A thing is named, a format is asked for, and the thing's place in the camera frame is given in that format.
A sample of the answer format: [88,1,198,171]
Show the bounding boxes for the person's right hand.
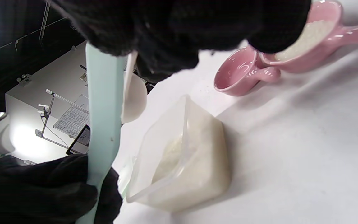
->
[50,0,311,83]

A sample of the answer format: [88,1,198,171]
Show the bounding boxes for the mint green dessert spatula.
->
[75,42,128,224]

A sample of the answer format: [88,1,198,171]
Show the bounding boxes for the white sugar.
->
[275,20,336,62]
[151,104,231,212]

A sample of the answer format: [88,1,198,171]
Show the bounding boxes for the white plastic coffee spoon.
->
[122,51,148,123]

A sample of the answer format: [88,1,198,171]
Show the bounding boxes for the person's left hand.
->
[0,154,123,224]

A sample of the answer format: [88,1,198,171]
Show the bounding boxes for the small pink handled cup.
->
[258,0,358,73]
[214,46,281,96]

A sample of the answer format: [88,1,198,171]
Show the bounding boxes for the white cabinet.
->
[5,40,89,164]

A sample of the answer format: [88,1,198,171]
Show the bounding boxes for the mint green container lid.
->
[117,155,136,199]

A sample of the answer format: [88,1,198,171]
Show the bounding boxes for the black tablet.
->
[66,124,91,156]

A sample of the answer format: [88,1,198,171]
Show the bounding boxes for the metal stand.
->
[35,89,89,150]

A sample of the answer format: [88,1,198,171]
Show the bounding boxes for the clear plastic sugar container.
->
[126,95,232,213]

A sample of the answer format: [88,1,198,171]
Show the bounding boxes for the printed paper sheet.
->
[53,105,90,139]

